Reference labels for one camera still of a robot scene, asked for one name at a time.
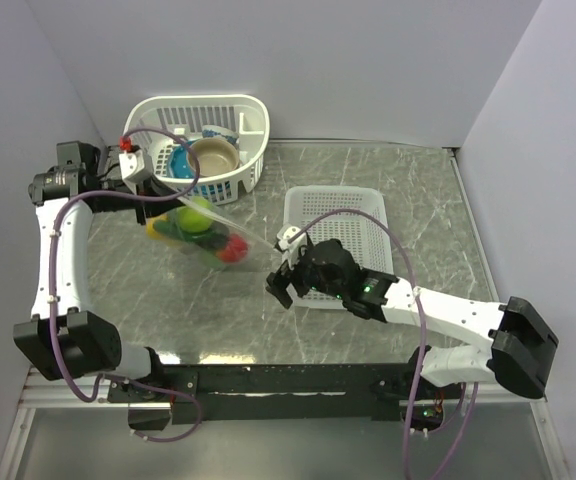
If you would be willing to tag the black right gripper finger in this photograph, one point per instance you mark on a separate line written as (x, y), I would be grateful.
(292, 254)
(278, 285)

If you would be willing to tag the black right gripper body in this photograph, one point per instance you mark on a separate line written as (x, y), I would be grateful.
(314, 281)

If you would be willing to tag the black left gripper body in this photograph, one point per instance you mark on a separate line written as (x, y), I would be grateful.
(123, 204)

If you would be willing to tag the dark purple fake plum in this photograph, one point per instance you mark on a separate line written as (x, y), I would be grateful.
(215, 241)

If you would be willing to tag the clear polka dot zip bag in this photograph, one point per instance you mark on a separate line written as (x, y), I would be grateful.
(261, 254)

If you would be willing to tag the green fake apple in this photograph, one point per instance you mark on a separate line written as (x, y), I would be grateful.
(191, 221)

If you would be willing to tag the green fake bell pepper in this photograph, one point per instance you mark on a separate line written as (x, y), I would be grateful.
(189, 244)

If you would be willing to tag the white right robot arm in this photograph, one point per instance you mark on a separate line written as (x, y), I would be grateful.
(508, 343)

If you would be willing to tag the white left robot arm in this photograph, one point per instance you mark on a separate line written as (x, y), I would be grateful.
(64, 339)

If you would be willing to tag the red fake fruit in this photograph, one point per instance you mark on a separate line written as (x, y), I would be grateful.
(234, 251)

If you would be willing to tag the yellow fake fruit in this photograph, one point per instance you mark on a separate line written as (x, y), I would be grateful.
(152, 232)

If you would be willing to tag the white rectangular mesh basket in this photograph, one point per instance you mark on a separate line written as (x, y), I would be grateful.
(355, 216)

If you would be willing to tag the white oval dish rack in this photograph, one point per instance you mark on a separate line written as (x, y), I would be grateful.
(160, 121)

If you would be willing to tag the teal plate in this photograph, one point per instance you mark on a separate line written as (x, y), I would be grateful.
(177, 166)

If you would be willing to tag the beige bowl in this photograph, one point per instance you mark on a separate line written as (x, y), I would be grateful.
(212, 157)

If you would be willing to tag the blue white patterned cup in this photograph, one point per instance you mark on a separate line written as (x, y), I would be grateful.
(216, 131)

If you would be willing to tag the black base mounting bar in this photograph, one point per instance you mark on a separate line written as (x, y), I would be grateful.
(189, 394)

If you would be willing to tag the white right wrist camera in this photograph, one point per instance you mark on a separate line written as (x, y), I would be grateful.
(291, 239)

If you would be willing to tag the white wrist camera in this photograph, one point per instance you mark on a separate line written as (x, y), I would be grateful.
(135, 163)
(291, 239)

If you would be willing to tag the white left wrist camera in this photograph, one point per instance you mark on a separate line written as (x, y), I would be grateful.
(135, 163)

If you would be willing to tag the aluminium frame rail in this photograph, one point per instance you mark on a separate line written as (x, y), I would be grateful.
(429, 409)

